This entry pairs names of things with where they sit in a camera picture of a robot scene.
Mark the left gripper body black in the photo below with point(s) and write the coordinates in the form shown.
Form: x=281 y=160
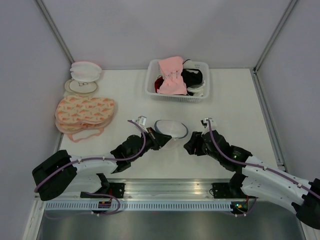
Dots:
x=148 y=142

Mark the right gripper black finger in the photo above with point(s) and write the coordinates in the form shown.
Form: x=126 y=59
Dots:
x=191 y=148
x=196 y=140

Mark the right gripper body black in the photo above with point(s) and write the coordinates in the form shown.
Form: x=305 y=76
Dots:
x=206 y=151

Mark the white mesh laundry bag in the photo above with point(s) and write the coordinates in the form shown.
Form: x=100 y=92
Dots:
x=177 y=130

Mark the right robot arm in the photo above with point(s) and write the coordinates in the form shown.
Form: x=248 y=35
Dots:
x=254 y=178

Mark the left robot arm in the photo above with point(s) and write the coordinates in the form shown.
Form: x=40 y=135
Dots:
x=65 y=173

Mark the white bra in basket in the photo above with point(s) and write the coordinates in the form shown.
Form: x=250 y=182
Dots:
x=190 y=65

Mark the dark red bra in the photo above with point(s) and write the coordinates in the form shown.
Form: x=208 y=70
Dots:
x=158 y=83

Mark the black bra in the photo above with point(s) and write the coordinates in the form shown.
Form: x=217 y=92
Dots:
x=193 y=79

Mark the white pink-edged flat bag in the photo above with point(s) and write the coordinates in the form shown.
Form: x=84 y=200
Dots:
x=85 y=134

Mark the pink bra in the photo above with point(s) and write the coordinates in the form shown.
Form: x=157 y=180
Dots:
x=171 y=70

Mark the beige round laundry bag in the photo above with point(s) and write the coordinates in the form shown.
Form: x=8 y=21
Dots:
x=80 y=88

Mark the white pink-trimmed laundry bags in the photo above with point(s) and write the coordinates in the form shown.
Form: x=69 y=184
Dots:
x=85 y=71

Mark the white plastic basket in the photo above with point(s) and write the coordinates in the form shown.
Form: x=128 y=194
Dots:
x=153 y=73

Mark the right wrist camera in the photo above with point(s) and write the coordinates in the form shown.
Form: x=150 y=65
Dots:
x=208 y=121

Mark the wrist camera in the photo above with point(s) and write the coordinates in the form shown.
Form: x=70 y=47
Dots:
x=208 y=121
x=141 y=120

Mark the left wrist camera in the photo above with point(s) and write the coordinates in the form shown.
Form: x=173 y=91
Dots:
x=141 y=120

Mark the aluminium front rail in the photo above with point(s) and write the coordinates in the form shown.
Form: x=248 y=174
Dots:
x=183 y=189

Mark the aluminium rail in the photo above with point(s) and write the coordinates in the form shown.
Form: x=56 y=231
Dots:
x=183 y=189
x=270 y=125

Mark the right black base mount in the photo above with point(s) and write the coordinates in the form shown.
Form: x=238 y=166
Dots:
x=221 y=190

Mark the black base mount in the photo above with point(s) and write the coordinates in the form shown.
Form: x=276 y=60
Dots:
x=221 y=190
x=114 y=189

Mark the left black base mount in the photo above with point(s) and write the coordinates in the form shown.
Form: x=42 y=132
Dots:
x=114 y=189

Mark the right side aluminium rail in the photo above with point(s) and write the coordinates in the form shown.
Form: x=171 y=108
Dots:
x=270 y=125

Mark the white slotted cable duct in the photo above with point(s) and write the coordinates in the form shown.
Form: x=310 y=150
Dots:
x=140 y=205

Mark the right aluminium frame post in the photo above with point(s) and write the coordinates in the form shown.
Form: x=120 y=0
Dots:
x=275 y=34

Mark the aluminium frame post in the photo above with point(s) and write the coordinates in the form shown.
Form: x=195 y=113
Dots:
x=54 y=29
x=275 y=34

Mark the left aluminium frame post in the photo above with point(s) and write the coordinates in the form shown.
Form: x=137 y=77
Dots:
x=54 y=29

